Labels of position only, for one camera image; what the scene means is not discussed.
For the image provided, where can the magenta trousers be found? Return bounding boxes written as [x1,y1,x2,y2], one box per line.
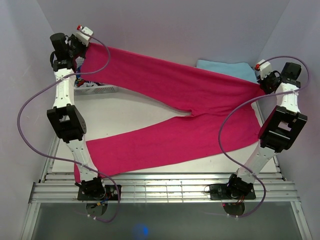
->
[81,43,263,176]

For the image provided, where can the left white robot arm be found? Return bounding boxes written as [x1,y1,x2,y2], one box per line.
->
[46,27,106,200]

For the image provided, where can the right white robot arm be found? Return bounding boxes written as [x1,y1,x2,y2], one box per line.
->
[225,60,308,199]

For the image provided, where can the folded light blue trousers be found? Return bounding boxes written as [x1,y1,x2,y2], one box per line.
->
[196,59,258,84]

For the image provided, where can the blue white patterned garment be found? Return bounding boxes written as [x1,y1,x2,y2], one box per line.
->
[74,56,105,88]

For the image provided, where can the white plastic basket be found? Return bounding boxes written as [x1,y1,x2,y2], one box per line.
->
[74,83,119,95]

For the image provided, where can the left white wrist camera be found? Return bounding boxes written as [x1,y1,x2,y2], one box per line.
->
[74,25,94,47]

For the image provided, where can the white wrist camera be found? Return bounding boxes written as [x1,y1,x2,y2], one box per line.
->
[254,59,272,80]
[74,25,94,47]

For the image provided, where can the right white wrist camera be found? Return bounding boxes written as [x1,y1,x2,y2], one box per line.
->
[254,59,272,80]

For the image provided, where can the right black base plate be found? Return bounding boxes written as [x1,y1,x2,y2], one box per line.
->
[209,183,256,200]

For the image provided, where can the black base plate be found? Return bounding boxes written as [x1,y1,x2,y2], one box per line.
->
[209,183,256,200]
[76,184,122,201]

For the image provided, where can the aluminium rail frame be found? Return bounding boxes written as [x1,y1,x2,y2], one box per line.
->
[21,144,312,240]

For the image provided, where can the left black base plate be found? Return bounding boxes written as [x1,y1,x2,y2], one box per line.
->
[76,184,122,201]

